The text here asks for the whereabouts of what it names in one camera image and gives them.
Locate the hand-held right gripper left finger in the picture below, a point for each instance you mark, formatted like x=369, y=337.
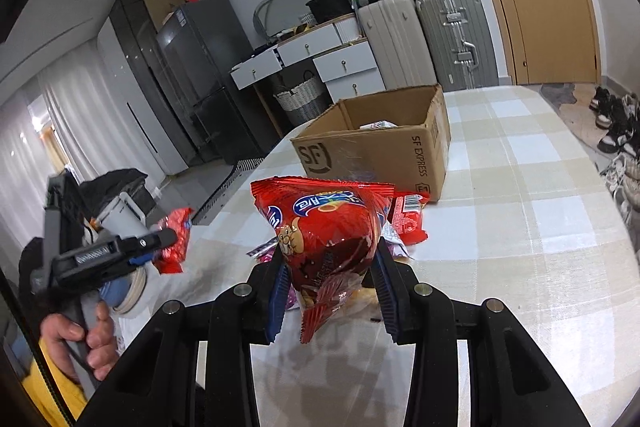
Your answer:
x=278, y=302

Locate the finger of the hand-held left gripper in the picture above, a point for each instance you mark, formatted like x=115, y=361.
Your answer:
x=150, y=243

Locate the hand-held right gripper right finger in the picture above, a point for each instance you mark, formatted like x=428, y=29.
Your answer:
x=386, y=302

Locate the shiny red snack packet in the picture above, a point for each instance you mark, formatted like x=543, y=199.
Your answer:
x=175, y=254

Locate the large red snack bag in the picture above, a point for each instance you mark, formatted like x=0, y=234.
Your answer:
x=325, y=237

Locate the small red snack packet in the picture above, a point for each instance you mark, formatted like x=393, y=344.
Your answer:
x=407, y=217

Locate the brown cardboard box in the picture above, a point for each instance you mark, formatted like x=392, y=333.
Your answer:
x=360, y=162

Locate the pile of assorted snack packets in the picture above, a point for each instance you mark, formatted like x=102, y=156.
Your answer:
x=377, y=125

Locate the person's left forearm yellow sleeve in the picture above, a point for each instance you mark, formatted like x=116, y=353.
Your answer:
x=50, y=399

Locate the person's left hand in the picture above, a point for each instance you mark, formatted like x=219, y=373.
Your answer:
x=102, y=342

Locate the white plastic container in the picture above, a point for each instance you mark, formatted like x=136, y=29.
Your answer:
x=117, y=211

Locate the beige bowl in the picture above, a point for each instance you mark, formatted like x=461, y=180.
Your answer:
x=135, y=292

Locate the purple white snack packet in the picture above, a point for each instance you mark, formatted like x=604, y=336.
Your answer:
x=392, y=241

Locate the blue bowl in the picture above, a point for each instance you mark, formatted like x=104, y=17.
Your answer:
x=111, y=296

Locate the black trash bag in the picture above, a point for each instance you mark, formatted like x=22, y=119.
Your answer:
x=112, y=187

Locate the white rug with striped edge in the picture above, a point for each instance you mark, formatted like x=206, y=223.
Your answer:
x=225, y=192

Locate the white curtain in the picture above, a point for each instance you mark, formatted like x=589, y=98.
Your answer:
x=65, y=127

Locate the dark glass cabinet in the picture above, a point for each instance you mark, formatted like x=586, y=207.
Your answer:
x=135, y=72

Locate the grey refrigerator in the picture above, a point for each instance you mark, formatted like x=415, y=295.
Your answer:
x=210, y=72

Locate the grey white laundry basket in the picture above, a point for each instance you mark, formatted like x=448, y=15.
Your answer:
x=300, y=102

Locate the white drawer cabinet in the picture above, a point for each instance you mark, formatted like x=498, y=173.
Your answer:
x=345, y=57

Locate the white suitcase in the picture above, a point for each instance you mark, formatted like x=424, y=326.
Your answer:
x=392, y=42

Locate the grey door mat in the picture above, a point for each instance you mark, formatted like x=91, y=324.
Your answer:
x=570, y=107

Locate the silver suitcase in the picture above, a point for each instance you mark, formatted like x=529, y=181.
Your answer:
x=455, y=37

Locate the pile of sneakers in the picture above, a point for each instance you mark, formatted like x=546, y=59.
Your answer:
x=617, y=137

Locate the black storage box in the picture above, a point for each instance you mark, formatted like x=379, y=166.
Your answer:
x=327, y=8

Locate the grey metal tube frame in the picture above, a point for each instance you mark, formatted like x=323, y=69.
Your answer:
x=272, y=2

